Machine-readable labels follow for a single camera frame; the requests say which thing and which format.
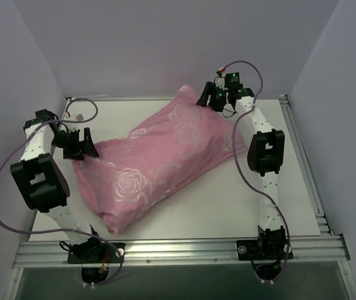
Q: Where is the pink rose-print pillowcase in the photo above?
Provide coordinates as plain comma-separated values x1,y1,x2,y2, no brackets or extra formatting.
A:
72,85,247,236

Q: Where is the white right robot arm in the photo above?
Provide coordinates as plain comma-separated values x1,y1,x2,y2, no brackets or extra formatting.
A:
197,81,289,258

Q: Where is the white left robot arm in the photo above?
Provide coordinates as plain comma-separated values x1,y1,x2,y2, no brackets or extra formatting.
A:
10,109,107,264

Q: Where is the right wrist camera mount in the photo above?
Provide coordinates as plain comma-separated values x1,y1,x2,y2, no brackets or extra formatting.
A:
216,72,243,90

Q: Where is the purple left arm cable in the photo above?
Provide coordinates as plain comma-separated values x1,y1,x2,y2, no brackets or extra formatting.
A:
0,97,126,287

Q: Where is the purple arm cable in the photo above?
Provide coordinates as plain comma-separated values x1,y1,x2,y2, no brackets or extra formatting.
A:
218,61,293,276
0,97,126,287

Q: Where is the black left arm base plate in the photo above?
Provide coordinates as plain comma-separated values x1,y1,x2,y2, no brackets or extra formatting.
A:
67,240,124,264

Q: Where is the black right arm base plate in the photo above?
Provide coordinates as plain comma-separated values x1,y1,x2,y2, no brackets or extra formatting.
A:
235,239,287,261

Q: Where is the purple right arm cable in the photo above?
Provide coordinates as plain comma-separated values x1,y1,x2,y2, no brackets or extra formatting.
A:
218,61,293,276

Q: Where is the front aluminium rail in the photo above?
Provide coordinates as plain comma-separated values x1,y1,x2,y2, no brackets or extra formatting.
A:
13,236,350,268

